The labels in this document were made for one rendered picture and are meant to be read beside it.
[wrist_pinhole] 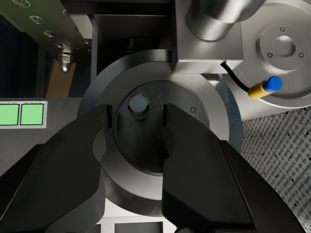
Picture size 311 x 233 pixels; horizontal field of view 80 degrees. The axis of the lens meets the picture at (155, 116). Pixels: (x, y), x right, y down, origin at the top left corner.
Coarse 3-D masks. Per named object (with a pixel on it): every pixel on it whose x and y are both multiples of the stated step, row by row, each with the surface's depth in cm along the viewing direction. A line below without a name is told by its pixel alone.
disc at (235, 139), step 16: (112, 64) 17; (128, 64) 17; (96, 80) 17; (208, 80) 17; (96, 96) 16; (224, 96) 17; (80, 112) 16; (240, 128) 17; (240, 144) 17; (112, 192) 15; (128, 192) 16; (128, 208) 15; (144, 208) 15; (160, 208) 15
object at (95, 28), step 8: (96, 24) 18; (96, 32) 18; (96, 40) 18; (104, 40) 21; (112, 40) 26; (120, 40) 35; (96, 48) 18; (104, 48) 21; (112, 48) 26; (120, 48) 35; (96, 56) 18; (104, 56) 21; (112, 56) 26; (120, 56) 34; (96, 64) 17; (104, 64) 21; (96, 72) 17
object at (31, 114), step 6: (24, 108) 47; (30, 108) 47; (36, 108) 47; (42, 108) 48; (24, 114) 47; (30, 114) 47; (36, 114) 47; (24, 120) 47; (30, 120) 47; (36, 120) 47
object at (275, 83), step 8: (224, 64) 14; (232, 72) 14; (264, 80) 11; (272, 80) 10; (280, 80) 10; (248, 88) 13; (256, 88) 12; (264, 88) 11; (272, 88) 10; (256, 96) 12
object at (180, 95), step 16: (160, 80) 15; (128, 96) 15; (160, 96) 15; (176, 96) 15; (192, 96) 15; (128, 112) 14; (160, 112) 15; (192, 112) 15; (128, 128) 14; (144, 128) 15; (160, 128) 14; (128, 144) 14; (144, 144) 14; (160, 144) 15; (128, 160) 14; (144, 160) 14; (160, 160) 14
